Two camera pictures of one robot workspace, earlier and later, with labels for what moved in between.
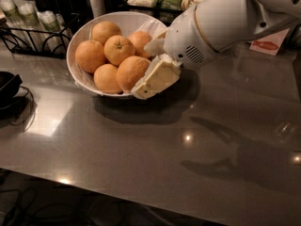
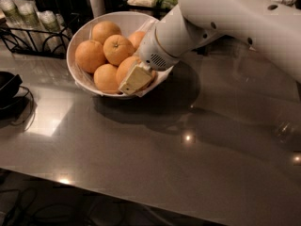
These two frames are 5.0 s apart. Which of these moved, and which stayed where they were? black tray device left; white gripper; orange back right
Moved: white gripper
Stayed: orange back right; black tray device left
